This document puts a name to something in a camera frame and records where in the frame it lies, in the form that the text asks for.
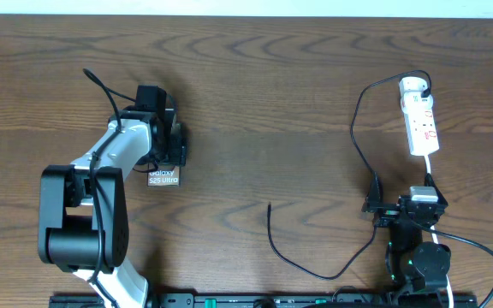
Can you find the white USB charger plug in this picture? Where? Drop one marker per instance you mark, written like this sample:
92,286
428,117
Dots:
412,84

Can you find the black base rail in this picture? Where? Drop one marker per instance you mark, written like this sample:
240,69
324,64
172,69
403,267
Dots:
347,299

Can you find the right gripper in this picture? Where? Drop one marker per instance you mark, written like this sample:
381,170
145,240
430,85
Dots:
373,204

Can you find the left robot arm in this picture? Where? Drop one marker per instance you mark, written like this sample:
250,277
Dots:
83,218

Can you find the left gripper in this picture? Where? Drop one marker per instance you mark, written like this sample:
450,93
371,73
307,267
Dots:
178,151

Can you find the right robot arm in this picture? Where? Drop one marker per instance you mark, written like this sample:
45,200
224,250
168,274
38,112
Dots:
417,266

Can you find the white power strip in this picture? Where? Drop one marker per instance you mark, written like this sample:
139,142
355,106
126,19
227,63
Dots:
420,123

